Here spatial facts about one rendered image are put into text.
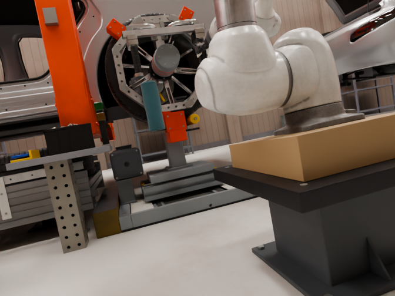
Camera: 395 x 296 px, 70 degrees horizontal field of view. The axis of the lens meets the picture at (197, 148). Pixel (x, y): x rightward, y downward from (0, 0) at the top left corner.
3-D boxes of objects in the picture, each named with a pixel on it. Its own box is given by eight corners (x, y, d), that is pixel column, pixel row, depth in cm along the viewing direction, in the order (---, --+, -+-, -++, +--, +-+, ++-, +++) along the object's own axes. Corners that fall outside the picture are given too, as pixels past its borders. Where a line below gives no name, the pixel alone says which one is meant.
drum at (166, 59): (176, 76, 169) (171, 53, 168) (183, 67, 148) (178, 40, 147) (153, 80, 165) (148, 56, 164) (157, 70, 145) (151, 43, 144)
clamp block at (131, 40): (137, 50, 144) (136, 39, 143) (139, 44, 135) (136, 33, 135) (127, 51, 143) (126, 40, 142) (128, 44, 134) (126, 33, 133)
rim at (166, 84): (134, 26, 186) (108, 97, 183) (135, 10, 164) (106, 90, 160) (203, 57, 198) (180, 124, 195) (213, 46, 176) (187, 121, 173)
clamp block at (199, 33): (201, 43, 152) (199, 33, 152) (205, 37, 143) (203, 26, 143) (191, 44, 151) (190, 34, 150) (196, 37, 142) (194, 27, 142)
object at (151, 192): (209, 177, 208) (207, 164, 207) (226, 184, 173) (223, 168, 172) (141, 192, 196) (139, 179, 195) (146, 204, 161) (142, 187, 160)
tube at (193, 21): (191, 37, 164) (187, 19, 164) (199, 24, 145) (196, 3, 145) (161, 40, 160) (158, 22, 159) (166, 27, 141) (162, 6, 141)
